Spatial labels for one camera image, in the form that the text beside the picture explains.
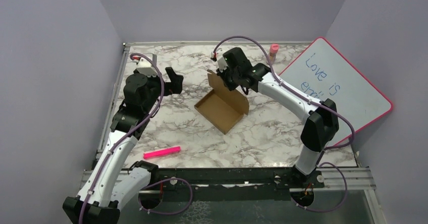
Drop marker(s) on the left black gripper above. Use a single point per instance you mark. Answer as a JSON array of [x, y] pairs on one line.
[[175, 86]]

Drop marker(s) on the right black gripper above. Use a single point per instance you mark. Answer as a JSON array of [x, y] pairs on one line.
[[230, 87]]

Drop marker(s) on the pink-capped small bottle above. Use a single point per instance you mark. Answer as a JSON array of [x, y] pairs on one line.
[[273, 50]]

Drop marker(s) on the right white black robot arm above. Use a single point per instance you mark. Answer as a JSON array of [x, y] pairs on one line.
[[318, 117]]

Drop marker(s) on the pink-framed whiteboard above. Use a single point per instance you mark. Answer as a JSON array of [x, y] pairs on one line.
[[323, 72]]

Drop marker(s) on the pink rectangular stick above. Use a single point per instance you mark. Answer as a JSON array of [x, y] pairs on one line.
[[161, 152]]

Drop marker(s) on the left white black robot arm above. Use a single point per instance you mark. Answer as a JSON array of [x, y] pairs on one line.
[[113, 162]]

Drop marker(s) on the brown cardboard box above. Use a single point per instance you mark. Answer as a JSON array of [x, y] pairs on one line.
[[222, 107]]

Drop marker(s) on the aluminium front frame rail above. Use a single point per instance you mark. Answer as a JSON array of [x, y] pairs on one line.
[[327, 189]]

